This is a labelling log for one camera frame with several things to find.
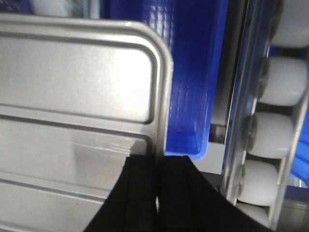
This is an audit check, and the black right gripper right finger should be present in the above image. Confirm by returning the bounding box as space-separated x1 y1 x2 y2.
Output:
158 156 269 232

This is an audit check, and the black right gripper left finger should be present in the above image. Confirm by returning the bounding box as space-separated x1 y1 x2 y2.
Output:
84 156 157 232

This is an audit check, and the silver ribbed metal tray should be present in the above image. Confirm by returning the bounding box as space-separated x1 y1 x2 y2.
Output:
0 13 173 232

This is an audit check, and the white roller track centre right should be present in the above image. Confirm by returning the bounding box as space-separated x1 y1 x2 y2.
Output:
221 0 309 231

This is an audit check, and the blue bin below right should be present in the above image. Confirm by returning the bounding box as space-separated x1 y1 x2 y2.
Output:
103 0 228 160

